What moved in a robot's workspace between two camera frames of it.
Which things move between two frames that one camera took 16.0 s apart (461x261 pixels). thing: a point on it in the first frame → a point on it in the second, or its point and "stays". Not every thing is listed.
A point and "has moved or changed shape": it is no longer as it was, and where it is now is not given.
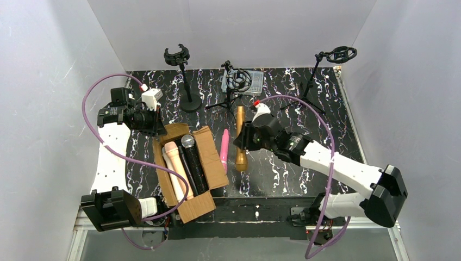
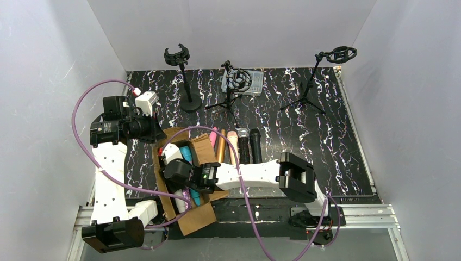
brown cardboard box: (215, 174) has moved or changed shape
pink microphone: (224, 149) → (213, 137)
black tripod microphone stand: (237, 80) stays
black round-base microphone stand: (191, 101) stays
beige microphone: (172, 147) has moved or changed shape
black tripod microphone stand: (338, 55) stays
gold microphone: (241, 162) → (222, 145)
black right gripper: (245, 135) → (170, 173)
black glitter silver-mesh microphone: (187, 142) → (243, 135)
